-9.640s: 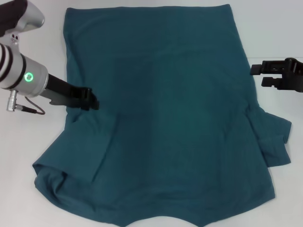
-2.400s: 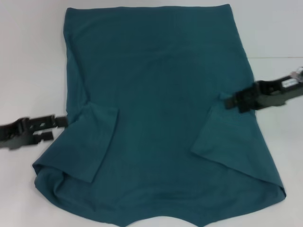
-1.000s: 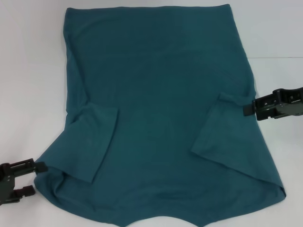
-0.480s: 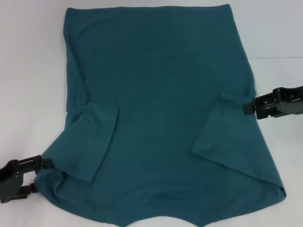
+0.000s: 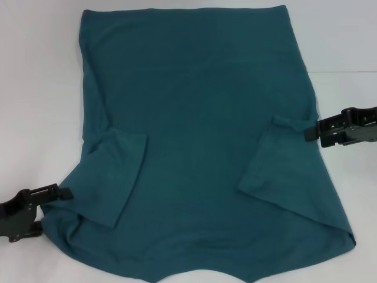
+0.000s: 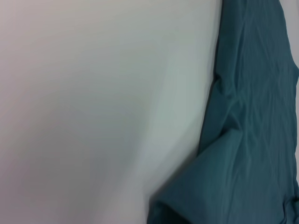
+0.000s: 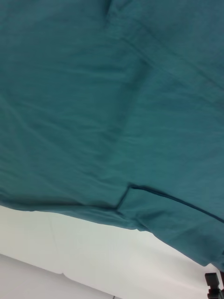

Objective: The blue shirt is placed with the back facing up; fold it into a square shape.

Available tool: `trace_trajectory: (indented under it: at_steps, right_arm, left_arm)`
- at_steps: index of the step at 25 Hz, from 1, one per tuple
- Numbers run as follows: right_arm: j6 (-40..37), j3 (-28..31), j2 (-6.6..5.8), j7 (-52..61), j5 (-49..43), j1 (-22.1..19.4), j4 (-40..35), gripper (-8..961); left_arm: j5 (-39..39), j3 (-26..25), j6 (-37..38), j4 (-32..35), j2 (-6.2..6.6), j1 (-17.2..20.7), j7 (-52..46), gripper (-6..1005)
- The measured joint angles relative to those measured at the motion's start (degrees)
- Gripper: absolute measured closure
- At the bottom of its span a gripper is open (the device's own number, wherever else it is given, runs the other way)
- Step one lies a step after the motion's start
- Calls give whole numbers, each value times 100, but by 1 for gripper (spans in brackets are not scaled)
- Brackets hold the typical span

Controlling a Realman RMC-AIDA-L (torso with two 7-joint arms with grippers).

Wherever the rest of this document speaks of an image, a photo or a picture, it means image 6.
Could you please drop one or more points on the teal blue t-shirt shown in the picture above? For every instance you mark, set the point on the teal blue t-shirt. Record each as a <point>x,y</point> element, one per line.
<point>245,128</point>

